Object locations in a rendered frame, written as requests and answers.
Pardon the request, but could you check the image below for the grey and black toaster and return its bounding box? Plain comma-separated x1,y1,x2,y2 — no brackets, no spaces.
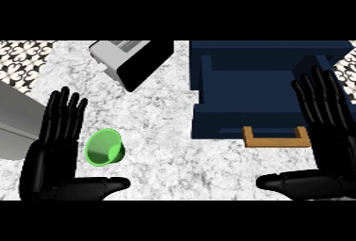
87,40,176,93

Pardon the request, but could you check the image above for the navy blue open drawer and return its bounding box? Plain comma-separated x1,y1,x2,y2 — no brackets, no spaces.
191,54,356,140

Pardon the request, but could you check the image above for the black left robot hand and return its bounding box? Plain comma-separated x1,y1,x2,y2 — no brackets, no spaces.
18,86,131,201

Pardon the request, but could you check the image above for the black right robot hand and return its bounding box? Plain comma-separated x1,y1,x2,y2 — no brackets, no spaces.
254,65,356,201

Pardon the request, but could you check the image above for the grey appliance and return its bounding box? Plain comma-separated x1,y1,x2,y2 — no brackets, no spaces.
0,80,47,161

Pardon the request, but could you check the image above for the wooden drawer handle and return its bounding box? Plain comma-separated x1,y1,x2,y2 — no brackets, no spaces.
242,125,312,149

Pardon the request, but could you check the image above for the green cup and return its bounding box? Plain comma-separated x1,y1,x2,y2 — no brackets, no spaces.
84,127,127,166

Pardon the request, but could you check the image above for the navy blue cabinet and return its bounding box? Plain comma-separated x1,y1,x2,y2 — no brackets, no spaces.
188,40,356,92

